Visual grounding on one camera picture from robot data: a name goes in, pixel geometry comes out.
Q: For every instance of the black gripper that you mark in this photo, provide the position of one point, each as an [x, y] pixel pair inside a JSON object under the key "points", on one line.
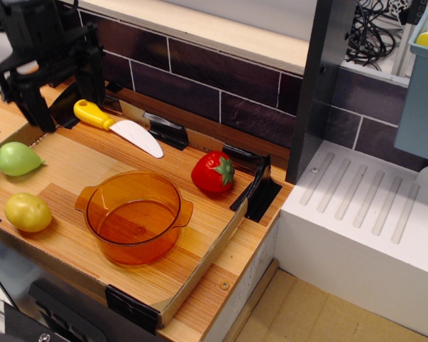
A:
{"points": [[43, 51]]}

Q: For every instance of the yellow toy potato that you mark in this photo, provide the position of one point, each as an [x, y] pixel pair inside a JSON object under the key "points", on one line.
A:
{"points": [[27, 212]]}

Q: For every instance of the orange transparent plastic pot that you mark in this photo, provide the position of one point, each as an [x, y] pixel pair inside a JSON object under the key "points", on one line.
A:
{"points": [[135, 216]]}

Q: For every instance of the cardboard fence with black tape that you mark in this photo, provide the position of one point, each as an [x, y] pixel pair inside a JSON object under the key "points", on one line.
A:
{"points": [[191, 284]]}

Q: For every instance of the green toy pear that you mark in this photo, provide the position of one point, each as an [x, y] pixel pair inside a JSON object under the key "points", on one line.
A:
{"points": [[17, 159]]}

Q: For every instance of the red toy strawberry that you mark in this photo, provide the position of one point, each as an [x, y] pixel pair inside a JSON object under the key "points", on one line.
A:
{"points": [[214, 172]]}

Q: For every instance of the white toy sink drainboard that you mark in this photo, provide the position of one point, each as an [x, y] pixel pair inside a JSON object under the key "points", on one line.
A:
{"points": [[357, 227]]}

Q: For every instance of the teal plastic bin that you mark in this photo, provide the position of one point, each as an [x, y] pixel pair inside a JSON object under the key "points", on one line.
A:
{"points": [[412, 133]]}

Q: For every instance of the yellow handled white toy knife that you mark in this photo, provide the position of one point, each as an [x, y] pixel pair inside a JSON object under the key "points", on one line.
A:
{"points": [[91, 114]]}

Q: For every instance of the dark grey vertical post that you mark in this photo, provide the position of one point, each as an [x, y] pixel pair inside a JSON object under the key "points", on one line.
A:
{"points": [[328, 45]]}

